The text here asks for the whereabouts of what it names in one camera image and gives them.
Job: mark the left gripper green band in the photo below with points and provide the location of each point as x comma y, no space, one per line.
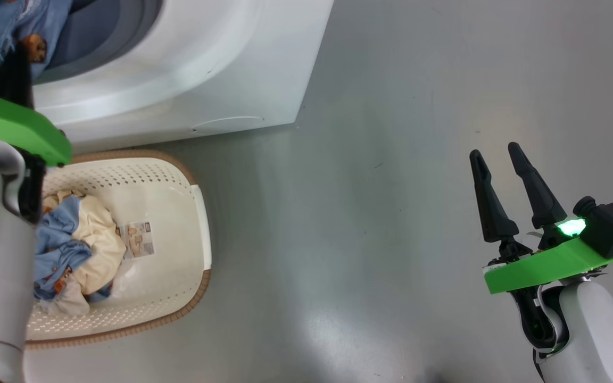
19,127

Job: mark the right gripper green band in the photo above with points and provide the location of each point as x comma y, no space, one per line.
540,268

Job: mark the cream garment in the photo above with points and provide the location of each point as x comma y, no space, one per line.
99,239

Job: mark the white front-load washing machine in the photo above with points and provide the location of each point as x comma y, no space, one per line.
179,80

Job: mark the paper basket product label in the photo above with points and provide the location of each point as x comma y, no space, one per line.
137,240

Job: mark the cream perforated laundry basket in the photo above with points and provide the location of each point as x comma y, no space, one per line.
168,213

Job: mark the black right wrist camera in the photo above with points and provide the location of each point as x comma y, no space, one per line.
612,223

